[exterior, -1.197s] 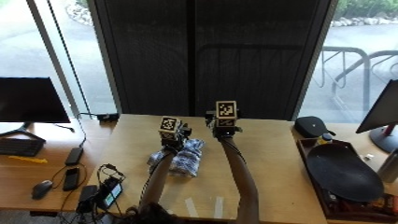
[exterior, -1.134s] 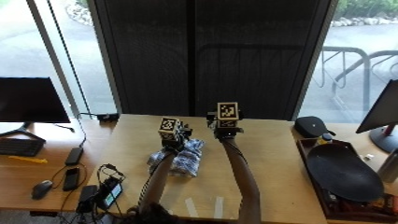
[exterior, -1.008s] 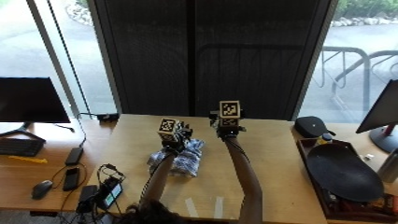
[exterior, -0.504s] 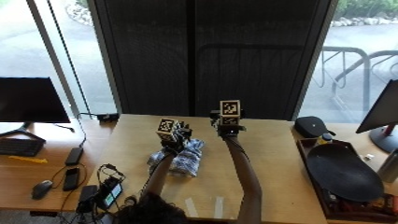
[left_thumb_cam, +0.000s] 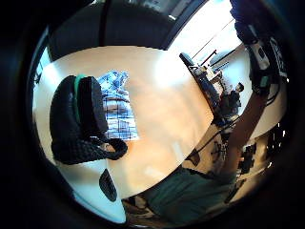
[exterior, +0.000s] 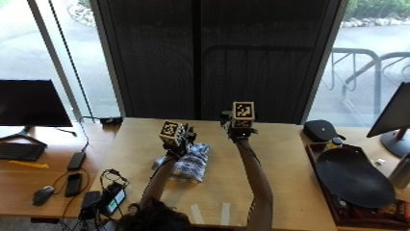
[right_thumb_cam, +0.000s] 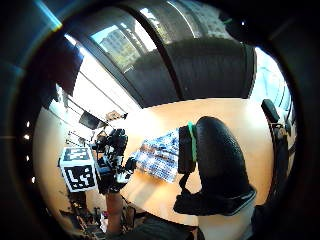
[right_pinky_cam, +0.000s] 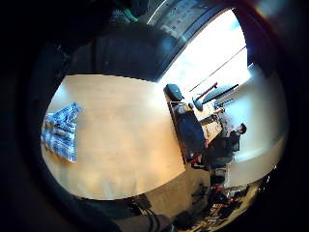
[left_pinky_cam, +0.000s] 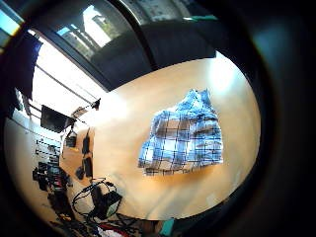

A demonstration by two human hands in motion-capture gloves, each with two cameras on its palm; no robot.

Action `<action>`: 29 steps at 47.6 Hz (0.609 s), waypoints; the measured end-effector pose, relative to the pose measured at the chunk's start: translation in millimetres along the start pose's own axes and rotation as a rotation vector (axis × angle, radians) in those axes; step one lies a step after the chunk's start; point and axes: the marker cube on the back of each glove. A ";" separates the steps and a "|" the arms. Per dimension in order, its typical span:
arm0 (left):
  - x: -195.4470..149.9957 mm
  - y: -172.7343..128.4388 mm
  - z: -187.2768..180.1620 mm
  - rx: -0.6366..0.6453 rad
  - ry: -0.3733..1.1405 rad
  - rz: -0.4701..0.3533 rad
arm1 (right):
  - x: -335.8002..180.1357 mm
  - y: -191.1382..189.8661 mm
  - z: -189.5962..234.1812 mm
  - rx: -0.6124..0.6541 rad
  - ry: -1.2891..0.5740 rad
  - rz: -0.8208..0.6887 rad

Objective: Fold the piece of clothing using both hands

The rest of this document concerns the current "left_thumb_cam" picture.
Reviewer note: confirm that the blue plaid cloth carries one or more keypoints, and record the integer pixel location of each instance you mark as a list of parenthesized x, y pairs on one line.
[(119, 108)]

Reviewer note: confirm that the black oval object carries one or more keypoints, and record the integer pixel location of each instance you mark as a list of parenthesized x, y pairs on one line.
[(108, 186)]

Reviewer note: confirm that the the person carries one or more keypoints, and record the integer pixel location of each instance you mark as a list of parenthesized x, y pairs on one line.
[(187, 194)]

